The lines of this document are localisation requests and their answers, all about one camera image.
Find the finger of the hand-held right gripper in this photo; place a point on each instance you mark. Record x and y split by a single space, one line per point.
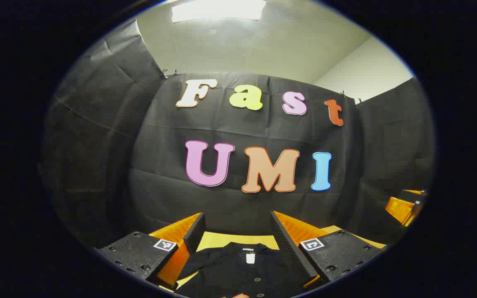
412 196
398 209

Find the ceiling light panel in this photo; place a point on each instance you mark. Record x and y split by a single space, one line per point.
218 10

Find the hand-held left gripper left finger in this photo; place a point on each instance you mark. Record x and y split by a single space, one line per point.
195 234

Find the black buttoned jacket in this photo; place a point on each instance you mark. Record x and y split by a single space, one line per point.
222 269

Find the black backdrop cloth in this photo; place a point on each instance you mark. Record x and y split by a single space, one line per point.
238 128

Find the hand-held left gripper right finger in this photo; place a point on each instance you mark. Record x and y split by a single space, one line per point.
288 248

